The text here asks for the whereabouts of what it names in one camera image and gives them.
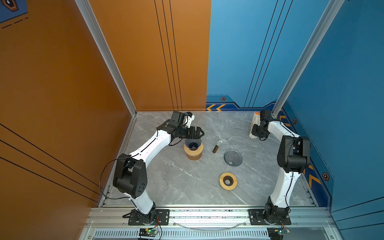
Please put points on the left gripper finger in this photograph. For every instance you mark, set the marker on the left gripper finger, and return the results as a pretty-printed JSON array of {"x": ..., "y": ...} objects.
[
  {"x": 198, "y": 135},
  {"x": 197, "y": 130}
]

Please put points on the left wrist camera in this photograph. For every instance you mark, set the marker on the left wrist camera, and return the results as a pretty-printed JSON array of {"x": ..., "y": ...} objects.
[{"x": 189, "y": 117}]

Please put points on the left circuit board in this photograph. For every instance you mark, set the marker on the left circuit board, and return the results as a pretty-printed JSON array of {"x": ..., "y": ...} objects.
[{"x": 148, "y": 233}]

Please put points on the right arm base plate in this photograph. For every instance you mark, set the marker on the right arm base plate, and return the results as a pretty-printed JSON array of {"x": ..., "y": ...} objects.
[{"x": 260, "y": 217}]

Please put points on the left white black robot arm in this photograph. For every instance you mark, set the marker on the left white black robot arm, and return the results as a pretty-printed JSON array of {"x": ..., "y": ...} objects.
[{"x": 130, "y": 176}]

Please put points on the right circuit board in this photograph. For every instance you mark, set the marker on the right circuit board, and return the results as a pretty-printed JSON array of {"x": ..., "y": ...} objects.
[{"x": 277, "y": 233}]

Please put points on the amber glass pitcher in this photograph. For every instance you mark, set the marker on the amber glass pitcher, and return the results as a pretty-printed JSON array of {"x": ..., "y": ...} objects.
[{"x": 194, "y": 155}]

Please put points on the circuit board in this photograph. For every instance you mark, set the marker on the circuit board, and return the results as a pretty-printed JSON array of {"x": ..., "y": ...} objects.
[
  {"x": 277, "y": 233},
  {"x": 148, "y": 233}
]

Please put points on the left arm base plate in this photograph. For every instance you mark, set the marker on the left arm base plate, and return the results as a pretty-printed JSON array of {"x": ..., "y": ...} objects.
[{"x": 156, "y": 216}]

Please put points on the coffee filter bag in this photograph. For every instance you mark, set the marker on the coffee filter bag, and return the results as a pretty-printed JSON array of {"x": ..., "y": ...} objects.
[{"x": 254, "y": 132}]

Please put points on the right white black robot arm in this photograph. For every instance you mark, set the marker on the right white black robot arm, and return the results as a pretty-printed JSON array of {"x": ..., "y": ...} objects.
[{"x": 293, "y": 158}]

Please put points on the blue glass dripper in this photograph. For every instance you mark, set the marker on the blue glass dripper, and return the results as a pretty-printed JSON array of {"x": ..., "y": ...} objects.
[{"x": 193, "y": 144}]

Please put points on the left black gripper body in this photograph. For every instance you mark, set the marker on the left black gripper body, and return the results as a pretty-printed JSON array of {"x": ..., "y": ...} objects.
[{"x": 185, "y": 133}]

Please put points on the left aluminium corner post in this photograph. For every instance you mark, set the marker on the left aluminium corner post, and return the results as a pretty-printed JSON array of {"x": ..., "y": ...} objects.
[{"x": 101, "y": 42}]

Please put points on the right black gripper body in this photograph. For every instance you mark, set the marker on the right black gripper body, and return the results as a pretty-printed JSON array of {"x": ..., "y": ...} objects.
[{"x": 257, "y": 131}]

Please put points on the aluminium corner post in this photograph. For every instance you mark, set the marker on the aluminium corner post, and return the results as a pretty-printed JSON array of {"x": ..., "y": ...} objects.
[
  {"x": 101, "y": 42},
  {"x": 328, "y": 16}
]

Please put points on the right aluminium corner post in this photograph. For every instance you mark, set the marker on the right aluminium corner post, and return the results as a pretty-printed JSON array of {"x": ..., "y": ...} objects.
[{"x": 328, "y": 16}]

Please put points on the grey glass dripper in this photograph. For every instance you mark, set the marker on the grey glass dripper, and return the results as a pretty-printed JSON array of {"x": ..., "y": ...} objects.
[{"x": 233, "y": 158}]

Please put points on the aluminium front rail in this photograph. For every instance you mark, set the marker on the aluminium front rail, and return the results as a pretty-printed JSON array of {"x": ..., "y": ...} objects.
[{"x": 210, "y": 223}]

